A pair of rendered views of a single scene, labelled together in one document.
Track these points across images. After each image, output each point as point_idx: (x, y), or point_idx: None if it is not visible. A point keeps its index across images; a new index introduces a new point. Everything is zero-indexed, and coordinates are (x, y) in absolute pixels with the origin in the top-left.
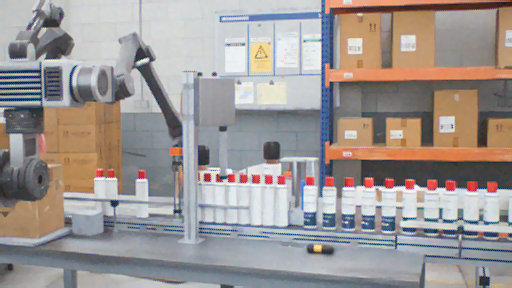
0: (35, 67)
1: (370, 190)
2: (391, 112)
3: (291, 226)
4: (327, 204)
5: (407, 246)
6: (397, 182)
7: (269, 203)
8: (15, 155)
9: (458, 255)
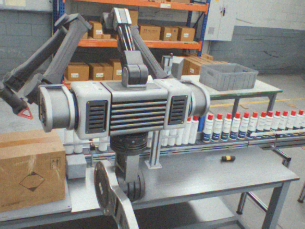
0: (163, 96)
1: (239, 119)
2: (85, 15)
3: (195, 141)
4: (219, 128)
5: (252, 145)
6: (87, 53)
7: (189, 131)
8: (130, 172)
9: (274, 147)
